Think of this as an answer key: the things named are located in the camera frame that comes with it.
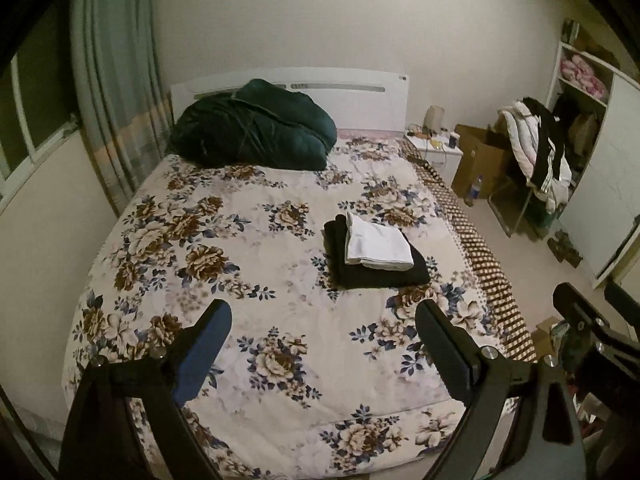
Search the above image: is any white cloth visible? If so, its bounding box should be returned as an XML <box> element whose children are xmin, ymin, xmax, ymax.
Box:
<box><xmin>345</xmin><ymin>212</ymin><xmax>414</xmax><ymax>272</ymax></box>

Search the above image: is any chair piled with clothes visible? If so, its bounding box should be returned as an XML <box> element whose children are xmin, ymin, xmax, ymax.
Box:
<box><xmin>487</xmin><ymin>96</ymin><xmax>572</xmax><ymax>236</ymax></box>

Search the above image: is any checkered brown mattress edge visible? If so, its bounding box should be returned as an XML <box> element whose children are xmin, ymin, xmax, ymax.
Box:
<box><xmin>399</xmin><ymin>138</ymin><xmax>537</xmax><ymax>362</ymax></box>

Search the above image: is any plastic water bottle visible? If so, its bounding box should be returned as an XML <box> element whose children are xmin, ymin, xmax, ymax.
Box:
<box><xmin>464</xmin><ymin>174</ymin><xmax>483</xmax><ymax>207</ymax></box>

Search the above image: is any brown cardboard box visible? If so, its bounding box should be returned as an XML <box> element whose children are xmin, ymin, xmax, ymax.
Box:
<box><xmin>451</xmin><ymin>125</ymin><xmax>512</xmax><ymax>198</ymax></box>

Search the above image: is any white wardrobe shelf unit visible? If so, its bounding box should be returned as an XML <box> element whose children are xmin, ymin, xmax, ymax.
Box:
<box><xmin>546</xmin><ymin>18</ymin><xmax>639</xmax><ymax>286</ymax></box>

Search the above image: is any white bedside table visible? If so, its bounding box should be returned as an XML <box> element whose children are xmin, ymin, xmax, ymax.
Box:
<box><xmin>406</xmin><ymin>133</ymin><xmax>463</xmax><ymax>186</ymax></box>

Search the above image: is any floral bed blanket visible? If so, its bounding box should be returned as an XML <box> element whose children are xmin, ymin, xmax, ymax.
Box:
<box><xmin>62</xmin><ymin>136</ymin><xmax>504</xmax><ymax>479</ymax></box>

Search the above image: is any black folded garment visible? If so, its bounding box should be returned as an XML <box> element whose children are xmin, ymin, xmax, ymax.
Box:
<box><xmin>323</xmin><ymin>214</ymin><xmax>431</xmax><ymax>289</ymax></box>

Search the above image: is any pink bedding on shelf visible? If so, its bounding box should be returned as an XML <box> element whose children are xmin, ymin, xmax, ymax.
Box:
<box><xmin>560</xmin><ymin>54</ymin><xmax>608</xmax><ymax>101</ymax></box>

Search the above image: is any white bed headboard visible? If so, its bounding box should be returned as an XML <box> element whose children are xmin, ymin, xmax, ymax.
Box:
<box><xmin>170</xmin><ymin>67</ymin><xmax>409</xmax><ymax>133</ymax></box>

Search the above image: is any grey-green striped curtain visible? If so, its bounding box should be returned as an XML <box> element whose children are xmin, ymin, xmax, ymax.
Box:
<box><xmin>70</xmin><ymin>0</ymin><xmax>172</xmax><ymax>214</ymax></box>

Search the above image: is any dark green pillow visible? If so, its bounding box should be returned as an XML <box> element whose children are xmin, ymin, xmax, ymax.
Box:
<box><xmin>169</xmin><ymin>78</ymin><xmax>337</xmax><ymax>171</ymax></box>

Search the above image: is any window with white frame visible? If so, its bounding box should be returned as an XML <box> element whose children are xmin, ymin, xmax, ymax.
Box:
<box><xmin>1</xmin><ymin>44</ymin><xmax>78</xmax><ymax>205</ymax></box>

